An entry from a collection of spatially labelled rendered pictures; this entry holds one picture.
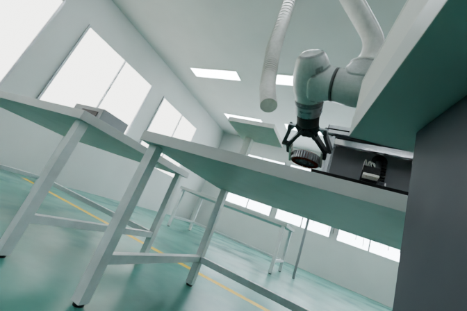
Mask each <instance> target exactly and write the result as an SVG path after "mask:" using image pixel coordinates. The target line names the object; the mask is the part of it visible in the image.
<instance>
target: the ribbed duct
mask: <svg viewBox="0 0 467 311"><path fill-rule="evenodd" d="M296 2H297V0H283V2H282V5H281V8H280V10H279V14H278V15H277V19H276V22H275V24H274V28H273V30H272V33H271V35H270V39H269V41H268V44H267V47H266V50H265V58H264V62H263V69H262V74H261V81H260V85H259V98H260V108H261V109H262V111H264V112H273V111H274V110H276V108H277V95H276V81H277V71H278V65H279V57H280V53H281V49H282V46H283V43H284V38H285V36H286V31H287V29H288V25H289V22H290V19H291V17H292V14H293V11H294V7H295V4H296Z"/></svg>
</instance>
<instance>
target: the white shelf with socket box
mask: <svg viewBox="0 0 467 311"><path fill-rule="evenodd" d="M228 121H229V123H230V124H231V125H232V126H233V128H234V129H235V131H236V132H237V134H239V136H240V137H241V138H242V140H244V142H243V145H242V147H241V150H240V153H239V154H243V155H246V156H248V155H249V152H250V149H251V147H252V144H253V142H258V143H262V144H267V145H271V146H277V147H280V148H283V144H282V140H281V137H280V135H279V132H278V130H277V127H276V126H275V124H268V123H263V122H259V121H252V120H248V119H240V118H235V117H229V118H228Z"/></svg>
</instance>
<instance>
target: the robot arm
mask: <svg viewBox="0 0 467 311"><path fill-rule="evenodd" d="M339 1H340V3H341V5H342V7H343V8H344V10H345V12H346V13H347V16H348V17H349V18H350V20H351V22H352V23H353V25H354V27H355V29H356V30H357V32H358V34H359V36H360V38H361V41H362V44H363V47H362V50H361V53H360V55H359V56H358V57H356V58H353V59H351V61H350V63H349V64H348V65H347V66H346V67H345V68H343V67H335V66H333V65H330V64H329V58H328V56H327V54H326V53H325V52H324V51H323V50H320V49H312V50H307V51H304V52H302V53H301V54H300V55H299V56H298V57H297V60H296V62H295V68H294V73H293V92H294V95H295V114H296V115H297V123H296V124H293V123H292V122H290V123H289V125H288V130H287V132H286V135H285V137H284V139H283V141H282V144H285V145H286V151H287V152H289V156H288V160H290V157H291V155H292V152H293V142H294V141H295V140H296V139H297V138H298V137H299V136H302V137H309V138H312V140H313V141H315V143H316V144H317V145H318V147H319V149H320V150H321V153H320V166H319V168H322V164H323V160H326V157H327V153H328V154H331V153H332V150H333V148H332V145H331V141H330V139H329V135H328V128H320V127H319V121H320V115H321V114H322V108H323V103H324V101H328V102H333V103H338V104H341V105H342V106H348V107H352V108H356V107H357V102H358V98H359V93H360V89H361V84H362V80H363V78H364V76H365V75H366V73H367V71H368V69H369V68H370V66H371V64H372V62H373V60H374V59H375V57H376V55H377V53H378V51H379V50H380V48H381V46H382V45H383V43H384V34H383V32H382V29H381V27H380V25H379V23H378V21H377V19H376V18H375V16H374V14H373V12H372V10H371V9H370V6H369V5H368V3H367V1H366V0H339ZM294 128H296V129H297V132H296V134H294V136H293V137H292V138H291V139H290V140H289V141H288V140H287V139H288V136H289V135H290V132H291V131H292V130H293V129H294ZM318 132H321V134H322V135H323V139H324V142H325V145H324V143H323V141H322V140H321V139H320V137H319V134H318Z"/></svg>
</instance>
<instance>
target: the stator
mask: <svg viewBox="0 0 467 311"><path fill-rule="evenodd" d="M290 159H291V160H292V162H294V163H295V164H296V165H299V166H301V167H305V168H309V169H316V168H318V167H319V166H320V157H319V156H318V155H317V154H315V153H313V152H309V151H306V150H294V151H293V152H292V155H291V157H290Z"/></svg>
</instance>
